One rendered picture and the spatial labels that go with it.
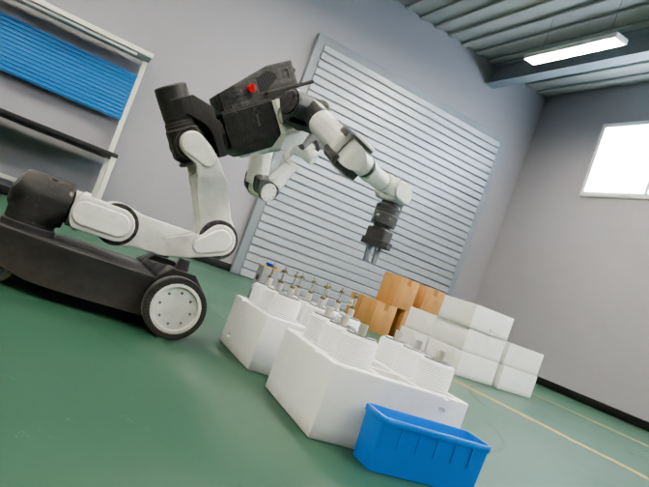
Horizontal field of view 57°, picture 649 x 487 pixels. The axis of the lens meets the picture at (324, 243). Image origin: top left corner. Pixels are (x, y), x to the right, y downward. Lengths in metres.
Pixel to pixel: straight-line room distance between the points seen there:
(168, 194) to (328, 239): 2.06
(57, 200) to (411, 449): 1.33
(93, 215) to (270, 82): 0.76
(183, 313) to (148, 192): 5.10
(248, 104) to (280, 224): 5.22
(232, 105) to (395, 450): 1.30
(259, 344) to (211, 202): 0.56
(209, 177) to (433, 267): 6.53
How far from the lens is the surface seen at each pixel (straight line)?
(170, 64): 7.15
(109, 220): 2.07
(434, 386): 1.57
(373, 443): 1.37
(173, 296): 1.95
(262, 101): 2.17
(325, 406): 1.42
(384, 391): 1.47
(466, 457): 1.49
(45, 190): 2.08
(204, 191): 2.16
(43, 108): 6.95
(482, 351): 4.71
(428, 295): 6.09
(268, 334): 1.91
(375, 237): 2.07
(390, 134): 7.97
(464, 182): 8.64
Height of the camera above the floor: 0.36
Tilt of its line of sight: 3 degrees up
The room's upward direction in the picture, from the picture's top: 20 degrees clockwise
